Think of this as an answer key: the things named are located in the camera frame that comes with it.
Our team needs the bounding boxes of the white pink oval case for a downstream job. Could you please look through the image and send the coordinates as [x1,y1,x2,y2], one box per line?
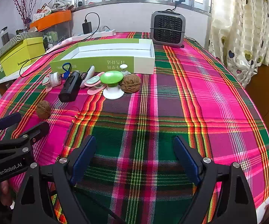
[80,65,96,88]

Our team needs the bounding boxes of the white round jar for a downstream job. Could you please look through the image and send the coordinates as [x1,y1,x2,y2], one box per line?
[49,73,61,87]

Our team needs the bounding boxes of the heart print curtain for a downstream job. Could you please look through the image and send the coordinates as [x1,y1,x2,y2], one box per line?
[208,0,269,89]

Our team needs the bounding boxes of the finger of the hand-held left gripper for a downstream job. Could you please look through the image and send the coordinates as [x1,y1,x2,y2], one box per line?
[0,121,50,156]
[0,112,22,145]

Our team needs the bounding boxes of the white purple lotion tube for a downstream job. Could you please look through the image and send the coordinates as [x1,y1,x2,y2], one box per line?
[46,36,79,52]

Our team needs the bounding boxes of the grey portable heater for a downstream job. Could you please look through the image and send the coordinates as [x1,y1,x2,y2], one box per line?
[150,9,186,48]

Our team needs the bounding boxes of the green and white cardboard box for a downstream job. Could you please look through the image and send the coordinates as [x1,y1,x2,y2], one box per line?
[49,38,156,74]

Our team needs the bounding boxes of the yellow-green shoe box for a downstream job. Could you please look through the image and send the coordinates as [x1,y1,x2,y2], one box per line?
[0,37,46,75]

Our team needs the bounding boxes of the purple flower branches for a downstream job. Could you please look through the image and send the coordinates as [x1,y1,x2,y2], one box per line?
[11,0,44,31]

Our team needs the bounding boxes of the printed packets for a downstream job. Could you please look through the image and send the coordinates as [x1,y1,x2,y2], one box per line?
[33,3,53,22]

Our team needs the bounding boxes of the brown walnut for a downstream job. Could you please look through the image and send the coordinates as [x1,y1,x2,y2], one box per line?
[37,100,51,119]
[119,74,141,94]

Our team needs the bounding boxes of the plaid blanket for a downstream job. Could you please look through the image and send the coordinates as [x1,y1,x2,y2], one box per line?
[0,31,269,224]

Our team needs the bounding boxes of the white power strip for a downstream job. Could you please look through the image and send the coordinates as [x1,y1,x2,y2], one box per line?
[77,29,116,38]

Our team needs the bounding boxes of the pink clip green pad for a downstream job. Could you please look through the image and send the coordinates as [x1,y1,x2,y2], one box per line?
[84,72,107,95]
[42,77,53,92]

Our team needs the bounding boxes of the green stand white base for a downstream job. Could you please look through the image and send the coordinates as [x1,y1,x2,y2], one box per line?
[100,71,125,100]

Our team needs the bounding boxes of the white plastic bags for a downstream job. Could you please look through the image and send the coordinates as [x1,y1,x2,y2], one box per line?
[51,0,75,12]

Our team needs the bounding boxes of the glass jar black lid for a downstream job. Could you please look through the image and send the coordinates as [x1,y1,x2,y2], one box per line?
[0,27,9,45]

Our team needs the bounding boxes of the person's left hand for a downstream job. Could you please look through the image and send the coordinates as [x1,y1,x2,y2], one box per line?
[0,180,16,210]

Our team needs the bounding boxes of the white side shelf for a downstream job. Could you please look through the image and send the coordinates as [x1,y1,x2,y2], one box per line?
[0,64,33,87]

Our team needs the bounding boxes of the blue cord with orange beads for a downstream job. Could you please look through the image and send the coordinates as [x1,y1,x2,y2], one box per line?
[61,62,71,80]

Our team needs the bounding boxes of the black charging cable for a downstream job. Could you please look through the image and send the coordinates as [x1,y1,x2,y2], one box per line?
[19,12,100,78]

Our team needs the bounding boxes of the striped grey box lid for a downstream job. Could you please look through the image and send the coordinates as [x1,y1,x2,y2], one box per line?
[0,31,44,64]

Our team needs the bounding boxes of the black rectangular device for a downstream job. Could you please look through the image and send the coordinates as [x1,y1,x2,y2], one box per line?
[58,71,82,102]

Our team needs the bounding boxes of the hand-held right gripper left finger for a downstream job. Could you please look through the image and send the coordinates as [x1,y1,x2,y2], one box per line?
[11,135,97,224]

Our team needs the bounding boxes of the clear storage bin orange lid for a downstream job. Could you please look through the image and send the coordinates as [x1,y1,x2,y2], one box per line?
[29,10,72,50]

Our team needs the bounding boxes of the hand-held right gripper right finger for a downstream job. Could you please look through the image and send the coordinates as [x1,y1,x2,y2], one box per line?
[173,135,258,224]

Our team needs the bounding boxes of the black charger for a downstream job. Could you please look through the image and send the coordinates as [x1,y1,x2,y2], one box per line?
[82,21,92,35]

